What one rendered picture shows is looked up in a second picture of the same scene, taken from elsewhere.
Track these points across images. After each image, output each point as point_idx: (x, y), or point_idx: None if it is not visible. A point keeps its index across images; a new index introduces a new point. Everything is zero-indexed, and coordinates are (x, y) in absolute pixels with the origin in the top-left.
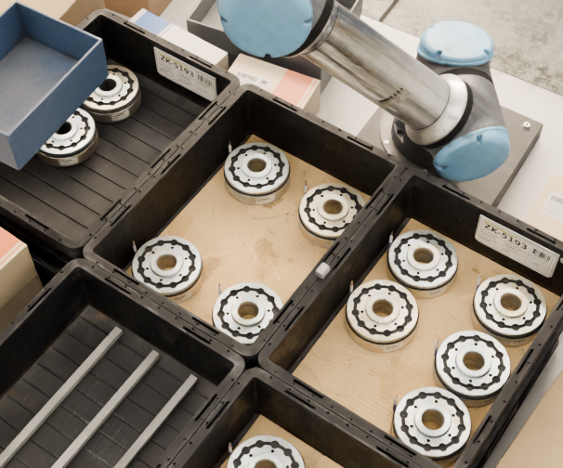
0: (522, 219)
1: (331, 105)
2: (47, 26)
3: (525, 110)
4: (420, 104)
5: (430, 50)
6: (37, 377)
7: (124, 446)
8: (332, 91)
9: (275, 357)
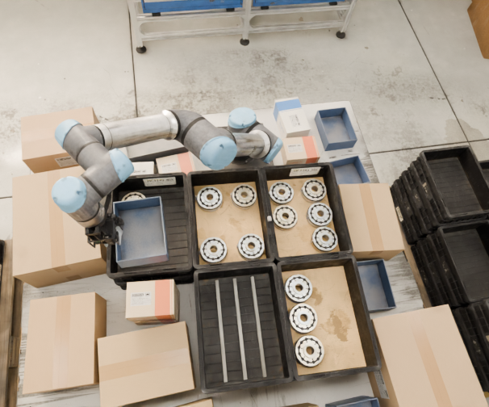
0: (279, 157)
1: (194, 156)
2: (131, 203)
3: None
4: (259, 147)
5: (239, 124)
6: (206, 315)
7: (251, 312)
8: (190, 151)
9: None
